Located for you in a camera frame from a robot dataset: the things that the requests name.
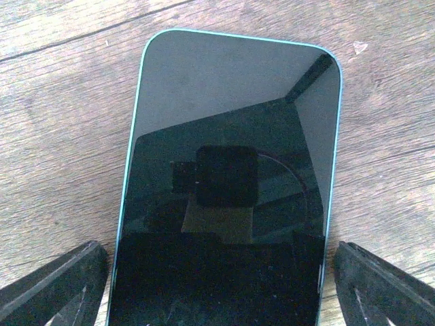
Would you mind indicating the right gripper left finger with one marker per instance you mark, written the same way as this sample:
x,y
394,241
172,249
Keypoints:
x,y
66,291

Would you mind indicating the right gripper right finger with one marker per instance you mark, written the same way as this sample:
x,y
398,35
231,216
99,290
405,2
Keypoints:
x,y
372,291

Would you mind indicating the black phone teal edge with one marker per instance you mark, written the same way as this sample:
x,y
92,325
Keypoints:
x,y
227,190

